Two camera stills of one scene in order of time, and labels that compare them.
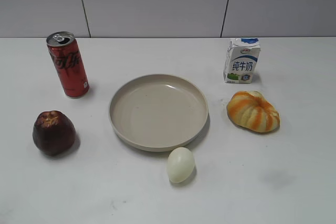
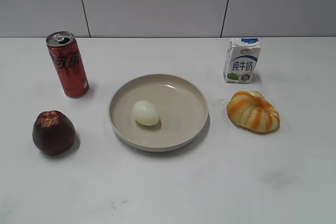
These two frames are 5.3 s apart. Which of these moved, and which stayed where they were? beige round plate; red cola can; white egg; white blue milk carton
Moved: white egg
Stayed: white blue milk carton; red cola can; beige round plate
